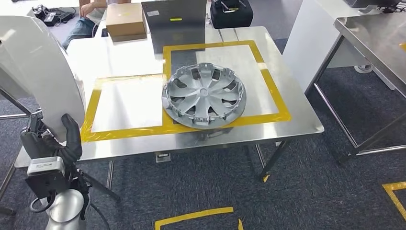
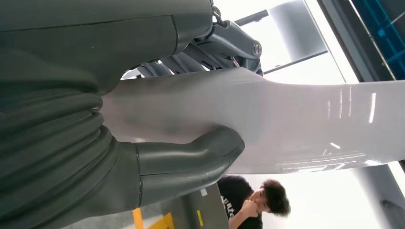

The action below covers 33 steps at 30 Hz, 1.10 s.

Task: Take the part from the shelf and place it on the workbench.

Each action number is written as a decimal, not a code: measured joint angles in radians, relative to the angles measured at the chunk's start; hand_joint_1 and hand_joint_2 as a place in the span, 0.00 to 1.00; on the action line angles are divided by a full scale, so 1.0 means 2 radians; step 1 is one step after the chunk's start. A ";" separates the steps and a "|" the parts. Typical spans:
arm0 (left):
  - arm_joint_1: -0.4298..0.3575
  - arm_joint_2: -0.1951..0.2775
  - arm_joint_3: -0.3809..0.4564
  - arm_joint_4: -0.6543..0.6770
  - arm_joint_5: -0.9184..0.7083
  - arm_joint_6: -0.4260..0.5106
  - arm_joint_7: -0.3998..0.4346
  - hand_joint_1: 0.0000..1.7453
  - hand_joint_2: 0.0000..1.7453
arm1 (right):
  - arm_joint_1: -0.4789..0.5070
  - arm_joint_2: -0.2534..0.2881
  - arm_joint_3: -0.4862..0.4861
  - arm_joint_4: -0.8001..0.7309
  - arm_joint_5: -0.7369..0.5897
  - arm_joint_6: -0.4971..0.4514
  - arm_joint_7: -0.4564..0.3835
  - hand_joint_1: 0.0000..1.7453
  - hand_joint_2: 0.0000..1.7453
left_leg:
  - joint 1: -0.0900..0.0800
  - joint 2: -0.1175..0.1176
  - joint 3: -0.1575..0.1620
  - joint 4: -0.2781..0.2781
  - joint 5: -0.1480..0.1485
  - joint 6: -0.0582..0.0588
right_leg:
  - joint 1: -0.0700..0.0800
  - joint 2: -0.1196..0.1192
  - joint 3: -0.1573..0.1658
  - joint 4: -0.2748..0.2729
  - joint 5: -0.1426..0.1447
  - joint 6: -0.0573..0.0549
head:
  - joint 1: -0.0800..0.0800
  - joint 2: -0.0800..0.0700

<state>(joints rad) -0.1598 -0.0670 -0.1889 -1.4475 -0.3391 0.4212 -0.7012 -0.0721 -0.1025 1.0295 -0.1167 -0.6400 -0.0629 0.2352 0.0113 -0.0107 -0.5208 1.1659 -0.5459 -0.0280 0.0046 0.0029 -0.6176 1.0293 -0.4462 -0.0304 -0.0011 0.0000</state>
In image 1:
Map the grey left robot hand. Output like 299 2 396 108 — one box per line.
20 109 83 166

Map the white curved plastic part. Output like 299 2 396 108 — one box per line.
0 16 86 143

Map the steel workbench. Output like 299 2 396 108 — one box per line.
333 12 406 164
14 26 325 202

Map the white partition panel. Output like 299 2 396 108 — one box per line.
0 68 33 100

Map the yellow bench tape square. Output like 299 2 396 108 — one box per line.
162 40 292 128
80 73 168 143

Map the seated person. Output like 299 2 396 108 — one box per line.
61 0 131 50

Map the floor socket plate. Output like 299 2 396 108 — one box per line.
155 152 172 164

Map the brown cardboard box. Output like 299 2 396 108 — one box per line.
105 2 148 43

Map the yellow floor tape square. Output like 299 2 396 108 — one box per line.
154 207 245 230

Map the silver wheel hubcap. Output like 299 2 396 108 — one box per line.
161 62 248 130

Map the black carry case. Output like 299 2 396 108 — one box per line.
209 0 254 30

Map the chrome stool base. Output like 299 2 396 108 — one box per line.
354 63 373 74

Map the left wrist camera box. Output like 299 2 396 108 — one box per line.
24 156 75 200

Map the steel table frame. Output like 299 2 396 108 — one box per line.
0 85 34 217

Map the black charger with cables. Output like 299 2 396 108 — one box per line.
32 3 78 27

